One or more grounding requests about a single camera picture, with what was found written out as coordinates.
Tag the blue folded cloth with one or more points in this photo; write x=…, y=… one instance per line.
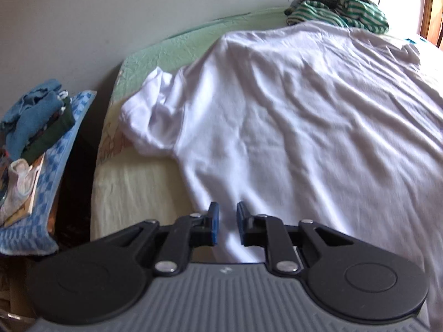
x=28, y=115

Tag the wooden window frame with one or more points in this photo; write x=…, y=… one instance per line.
x=430, y=27

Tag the white small garment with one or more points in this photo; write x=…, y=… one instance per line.
x=21, y=181

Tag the green white striped garment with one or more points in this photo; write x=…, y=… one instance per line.
x=345, y=14

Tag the blue checkered towel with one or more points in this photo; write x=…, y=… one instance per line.
x=30, y=235

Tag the white t-shirt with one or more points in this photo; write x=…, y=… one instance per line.
x=311, y=121

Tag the dark green folded garment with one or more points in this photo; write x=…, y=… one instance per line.
x=52, y=131

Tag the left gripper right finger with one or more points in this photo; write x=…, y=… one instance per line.
x=252, y=228

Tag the green yellow cartoon bedsheet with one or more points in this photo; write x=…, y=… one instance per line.
x=130, y=187

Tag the yellow book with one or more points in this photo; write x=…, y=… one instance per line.
x=26, y=208

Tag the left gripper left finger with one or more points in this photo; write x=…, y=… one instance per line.
x=205, y=226

